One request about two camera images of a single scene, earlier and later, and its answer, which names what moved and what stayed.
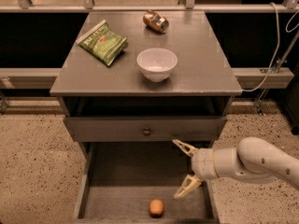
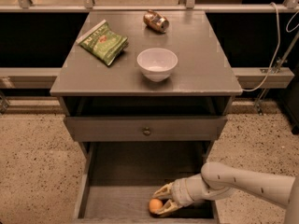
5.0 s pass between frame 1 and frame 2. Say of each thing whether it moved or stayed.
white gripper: moved
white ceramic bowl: stayed
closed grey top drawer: stayed
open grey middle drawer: stayed
